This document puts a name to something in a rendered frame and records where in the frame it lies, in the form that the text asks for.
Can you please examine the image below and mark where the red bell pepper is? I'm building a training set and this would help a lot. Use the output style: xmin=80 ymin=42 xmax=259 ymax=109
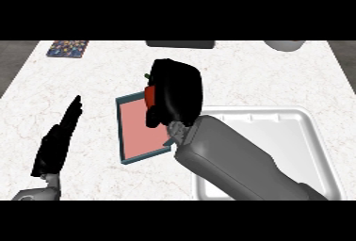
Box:
xmin=143 ymin=72 xmax=157 ymax=108

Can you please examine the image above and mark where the colourful patterned mat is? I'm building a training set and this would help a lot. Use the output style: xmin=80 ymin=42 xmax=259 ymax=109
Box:
xmin=45 ymin=40 xmax=90 ymax=59

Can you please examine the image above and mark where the dark grey flat object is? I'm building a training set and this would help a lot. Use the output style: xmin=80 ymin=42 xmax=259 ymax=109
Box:
xmin=145 ymin=40 xmax=217 ymax=50

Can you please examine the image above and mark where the grey round container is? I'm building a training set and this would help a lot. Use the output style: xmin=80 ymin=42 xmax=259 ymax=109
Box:
xmin=265 ymin=40 xmax=307 ymax=53

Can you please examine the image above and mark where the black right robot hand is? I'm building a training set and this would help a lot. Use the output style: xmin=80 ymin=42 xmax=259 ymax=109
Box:
xmin=145 ymin=57 xmax=204 ymax=129

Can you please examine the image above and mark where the pink tray with teal rim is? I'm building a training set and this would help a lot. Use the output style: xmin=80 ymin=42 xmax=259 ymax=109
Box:
xmin=114 ymin=91 xmax=177 ymax=165

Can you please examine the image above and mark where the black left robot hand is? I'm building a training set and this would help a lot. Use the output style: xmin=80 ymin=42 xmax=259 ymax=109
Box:
xmin=30 ymin=94 xmax=84 ymax=179

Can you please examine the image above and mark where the white square tray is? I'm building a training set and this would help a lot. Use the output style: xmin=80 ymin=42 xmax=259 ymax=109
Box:
xmin=191 ymin=105 xmax=347 ymax=201

